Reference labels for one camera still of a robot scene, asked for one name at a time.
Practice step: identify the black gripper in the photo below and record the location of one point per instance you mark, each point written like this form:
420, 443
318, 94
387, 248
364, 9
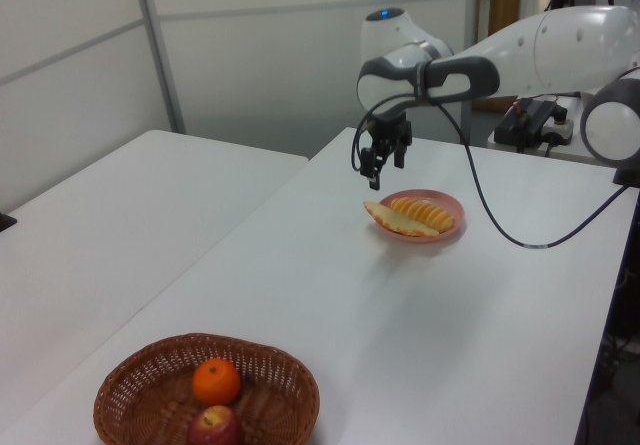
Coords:
390, 135

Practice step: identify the braided bread loaf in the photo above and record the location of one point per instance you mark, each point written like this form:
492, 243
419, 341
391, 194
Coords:
400, 222

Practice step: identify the striped bread roll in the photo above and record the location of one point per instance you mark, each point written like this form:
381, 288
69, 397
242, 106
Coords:
425, 212

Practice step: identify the orange mandarin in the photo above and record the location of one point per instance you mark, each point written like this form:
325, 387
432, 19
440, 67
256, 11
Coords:
216, 382

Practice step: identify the red apple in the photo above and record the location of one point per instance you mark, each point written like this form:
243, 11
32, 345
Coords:
215, 430

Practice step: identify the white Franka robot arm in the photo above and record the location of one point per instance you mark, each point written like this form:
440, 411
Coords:
565, 50

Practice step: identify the pink plate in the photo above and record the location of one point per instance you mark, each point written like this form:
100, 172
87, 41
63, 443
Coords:
430, 196

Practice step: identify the brown woven basket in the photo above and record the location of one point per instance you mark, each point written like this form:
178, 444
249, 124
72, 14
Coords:
150, 395

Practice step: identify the brown cardboard box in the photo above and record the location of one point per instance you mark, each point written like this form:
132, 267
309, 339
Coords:
492, 105

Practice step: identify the black power supply box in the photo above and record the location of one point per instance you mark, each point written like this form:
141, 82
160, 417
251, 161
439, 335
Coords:
520, 125

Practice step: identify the grey emergency stop button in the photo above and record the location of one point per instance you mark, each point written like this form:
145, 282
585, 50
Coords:
559, 127

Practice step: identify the black pole stand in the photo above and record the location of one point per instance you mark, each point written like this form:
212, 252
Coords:
627, 175

